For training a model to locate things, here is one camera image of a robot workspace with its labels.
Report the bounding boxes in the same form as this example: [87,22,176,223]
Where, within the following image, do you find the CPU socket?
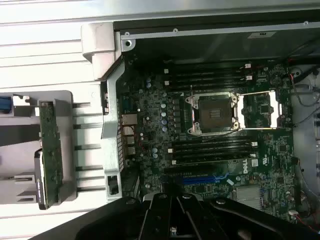
[184,90,239,137]

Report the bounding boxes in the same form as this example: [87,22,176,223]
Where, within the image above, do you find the green motherboard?
[115,56,300,223]

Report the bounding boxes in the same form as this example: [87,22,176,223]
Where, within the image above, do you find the hard disk in blue carrier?
[0,96,13,115]

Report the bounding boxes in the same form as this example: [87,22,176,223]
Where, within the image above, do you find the black RAM slot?
[168,139,258,146]
[168,157,258,165]
[163,74,252,81]
[168,151,258,158]
[163,62,252,69]
[163,80,252,88]
[163,68,252,75]
[168,145,258,152]

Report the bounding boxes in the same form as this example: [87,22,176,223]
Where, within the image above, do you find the silver socket cover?
[234,90,284,130]

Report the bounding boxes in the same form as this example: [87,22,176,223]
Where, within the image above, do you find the grey parts rack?
[0,89,76,206]

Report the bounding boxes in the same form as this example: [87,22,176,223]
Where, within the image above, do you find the black and silver PC case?
[80,19,320,233]

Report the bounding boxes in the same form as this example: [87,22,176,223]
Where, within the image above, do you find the silver chipset heatsink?
[236,186,261,209]

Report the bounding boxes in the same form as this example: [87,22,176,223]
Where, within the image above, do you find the thin metal locking lever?
[207,126,241,138]

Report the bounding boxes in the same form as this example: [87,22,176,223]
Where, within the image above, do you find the blue expansion slot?
[183,176,219,186]

